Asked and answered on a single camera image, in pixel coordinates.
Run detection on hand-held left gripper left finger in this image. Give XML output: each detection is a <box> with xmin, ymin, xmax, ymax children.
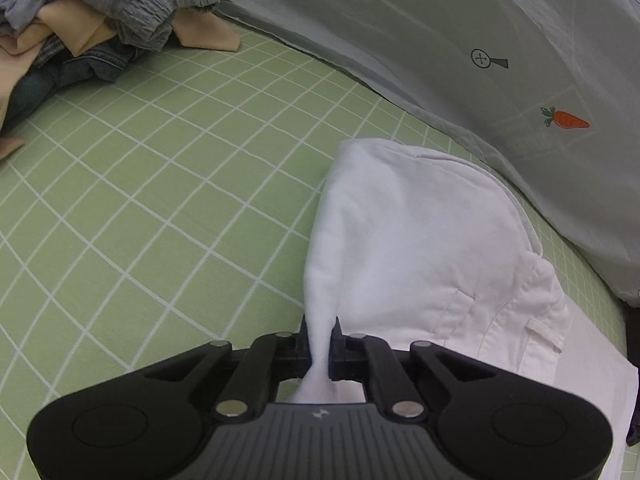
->
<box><xmin>142</xmin><ymin>315</ymin><xmax>314</xmax><ymax>419</ymax></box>

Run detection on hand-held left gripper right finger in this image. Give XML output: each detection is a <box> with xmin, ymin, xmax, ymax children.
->
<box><xmin>328</xmin><ymin>315</ymin><xmax>501</xmax><ymax>419</ymax></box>

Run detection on white pants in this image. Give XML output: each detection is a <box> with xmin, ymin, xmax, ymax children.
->
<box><xmin>290</xmin><ymin>139</ymin><xmax>629</xmax><ymax>480</ymax></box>

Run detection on green checked bed sheet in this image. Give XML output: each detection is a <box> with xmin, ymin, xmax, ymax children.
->
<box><xmin>0</xmin><ymin>15</ymin><xmax>640</xmax><ymax>480</ymax></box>

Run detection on carrot print grey quilt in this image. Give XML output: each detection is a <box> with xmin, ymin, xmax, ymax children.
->
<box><xmin>205</xmin><ymin>0</ymin><xmax>640</xmax><ymax>309</ymax></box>

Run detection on blue denim jeans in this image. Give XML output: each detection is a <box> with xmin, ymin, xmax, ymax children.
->
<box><xmin>9</xmin><ymin>40</ymin><xmax>139</xmax><ymax>122</ymax></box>

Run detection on beige garment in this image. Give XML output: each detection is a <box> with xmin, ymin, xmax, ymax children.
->
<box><xmin>0</xmin><ymin>0</ymin><xmax>244</xmax><ymax>161</ymax></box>

